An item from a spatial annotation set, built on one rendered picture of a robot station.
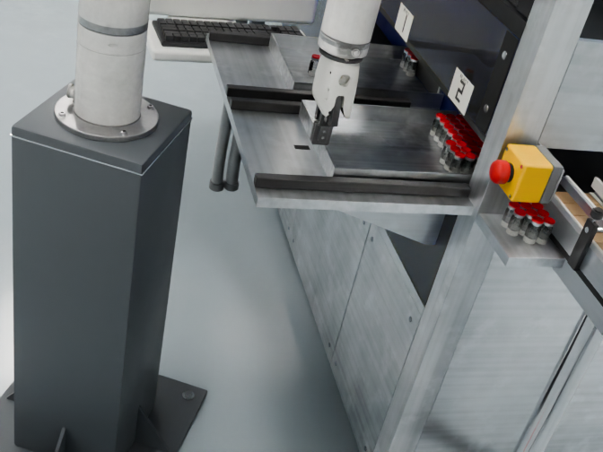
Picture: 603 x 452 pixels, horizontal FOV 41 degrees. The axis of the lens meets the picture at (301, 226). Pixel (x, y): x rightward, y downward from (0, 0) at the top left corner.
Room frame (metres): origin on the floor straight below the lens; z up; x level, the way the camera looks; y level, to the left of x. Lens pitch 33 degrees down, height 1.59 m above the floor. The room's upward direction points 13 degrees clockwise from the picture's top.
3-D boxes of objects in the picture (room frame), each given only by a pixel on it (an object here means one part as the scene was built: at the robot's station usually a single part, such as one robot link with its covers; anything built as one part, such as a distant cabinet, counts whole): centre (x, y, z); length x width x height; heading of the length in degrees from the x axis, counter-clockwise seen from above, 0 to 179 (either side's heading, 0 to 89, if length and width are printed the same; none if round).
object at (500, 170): (1.20, -0.30, 0.99); 0.04 x 0.04 x 0.04; 20
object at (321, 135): (1.27, 0.00, 0.96); 0.03 x 0.03 x 0.07; 20
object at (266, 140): (1.55, -0.03, 0.87); 0.70 x 0.48 x 0.02; 20
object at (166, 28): (1.99, 0.28, 0.82); 0.40 x 0.14 x 0.02; 116
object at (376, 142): (1.42, -0.15, 0.90); 0.34 x 0.26 x 0.04; 110
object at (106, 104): (1.33, 0.40, 0.95); 0.19 x 0.19 x 0.18
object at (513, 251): (1.22, -0.39, 0.87); 0.14 x 0.13 x 0.02; 110
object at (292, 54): (1.74, -0.03, 0.90); 0.34 x 0.26 x 0.04; 110
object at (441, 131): (1.45, -0.25, 0.90); 0.18 x 0.02 x 0.05; 20
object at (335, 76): (1.29, 0.00, 1.06); 0.10 x 0.07 x 0.11; 20
